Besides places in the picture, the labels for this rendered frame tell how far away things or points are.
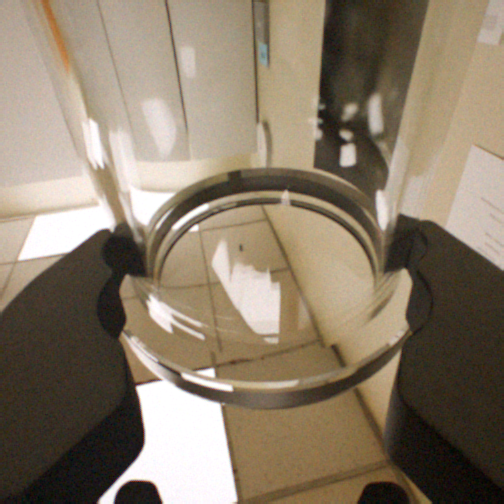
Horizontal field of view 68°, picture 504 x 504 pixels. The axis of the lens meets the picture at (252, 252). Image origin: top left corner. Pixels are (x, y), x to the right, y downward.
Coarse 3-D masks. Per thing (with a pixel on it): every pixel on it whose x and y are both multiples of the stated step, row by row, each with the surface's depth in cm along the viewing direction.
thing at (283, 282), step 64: (64, 0) 5; (128, 0) 5; (192, 0) 4; (256, 0) 4; (320, 0) 4; (384, 0) 5; (448, 0) 5; (64, 64) 6; (128, 64) 5; (192, 64) 5; (256, 64) 5; (320, 64) 5; (384, 64) 5; (448, 64) 6; (128, 128) 6; (192, 128) 6; (256, 128) 5; (320, 128) 6; (384, 128) 6; (448, 128) 8; (128, 192) 7; (192, 192) 6; (256, 192) 6; (320, 192) 6; (384, 192) 7; (128, 256) 9; (192, 256) 8; (256, 256) 7; (320, 256) 7; (384, 256) 8; (128, 320) 11; (192, 320) 9; (256, 320) 9; (320, 320) 9; (384, 320) 10; (256, 384) 9; (320, 384) 9
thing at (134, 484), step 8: (128, 480) 5; (136, 480) 5; (144, 480) 5; (120, 488) 5; (128, 488) 5; (136, 488) 5; (144, 488) 5; (152, 488) 5; (368, 488) 5; (376, 488) 5; (384, 488) 5; (392, 488) 5; (400, 488) 5; (120, 496) 5; (128, 496) 5; (136, 496) 5; (144, 496) 5; (152, 496) 5; (160, 496) 5; (360, 496) 5; (368, 496) 5; (376, 496) 5; (384, 496) 5; (392, 496) 5; (400, 496) 5
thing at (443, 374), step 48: (432, 240) 10; (432, 288) 8; (480, 288) 8; (432, 336) 7; (480, 336) 7; (432, 384) 6; (480, 384) 6; (384, 432) 7; (432, 432) 5; (480, 432) 5; (432, 480) 6; (480, 480) 5
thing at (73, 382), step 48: (96, 240) 10; (48, 288) 9; (96, 288) 8; (0, 336) 7; (48, 336) 7; (96, 336) 7; (0, 384) 6; (48, 384) 6; (96, 384) 6; (0, 432) 6; (48, 432) 6; (96, 432) 6; (144, 432) 7; (0, 480) 5; (48, 480) 5; (96, 480) 6
